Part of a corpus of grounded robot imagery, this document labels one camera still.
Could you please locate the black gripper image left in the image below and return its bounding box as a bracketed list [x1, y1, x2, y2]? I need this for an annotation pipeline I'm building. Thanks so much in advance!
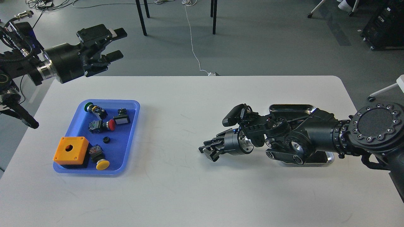
[42, 24, 127, 84]

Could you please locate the green push button switch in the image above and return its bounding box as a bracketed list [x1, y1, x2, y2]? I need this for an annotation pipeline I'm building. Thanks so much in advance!
[84, 102, 108, 120]

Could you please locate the blue plastic tray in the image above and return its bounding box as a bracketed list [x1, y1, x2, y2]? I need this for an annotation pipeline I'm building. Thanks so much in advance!
[52, 99, 140, 175]

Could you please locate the yellow push button switch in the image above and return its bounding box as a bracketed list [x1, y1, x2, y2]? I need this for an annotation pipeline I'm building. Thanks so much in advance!
[89, 144, 110, 171]

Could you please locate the office chair base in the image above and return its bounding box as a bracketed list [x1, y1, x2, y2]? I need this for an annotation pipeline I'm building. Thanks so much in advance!
[308, 0, 360, 18]

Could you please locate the orange button enclosure box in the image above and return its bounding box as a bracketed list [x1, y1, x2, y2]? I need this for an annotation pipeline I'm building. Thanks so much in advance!
[53, 137, 90, 166]

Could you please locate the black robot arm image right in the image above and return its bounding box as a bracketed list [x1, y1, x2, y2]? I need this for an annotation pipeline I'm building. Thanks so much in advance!
[199, 102, 404, 197]

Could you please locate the silver metal tray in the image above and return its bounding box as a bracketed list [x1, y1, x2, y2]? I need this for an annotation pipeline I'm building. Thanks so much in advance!
[269, 104, 335, 167]

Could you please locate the red push button switch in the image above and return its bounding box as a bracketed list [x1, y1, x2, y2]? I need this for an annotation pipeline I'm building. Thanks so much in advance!
[88, 119, 116, 134]

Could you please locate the black angled table leg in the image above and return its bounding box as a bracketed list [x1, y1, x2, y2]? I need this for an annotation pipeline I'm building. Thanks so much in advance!
[135, 0, 150, 36]

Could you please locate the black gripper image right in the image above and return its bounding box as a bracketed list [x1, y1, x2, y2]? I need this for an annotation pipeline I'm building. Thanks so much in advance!
[198, 128, 254, 162]

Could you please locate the white floor cable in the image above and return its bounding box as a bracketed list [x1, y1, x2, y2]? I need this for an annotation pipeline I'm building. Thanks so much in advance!
[182, 0, 220, 76]

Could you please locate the small black contact block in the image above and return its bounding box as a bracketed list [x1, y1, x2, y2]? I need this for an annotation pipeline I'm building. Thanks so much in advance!
[117, 108, 127, 116]

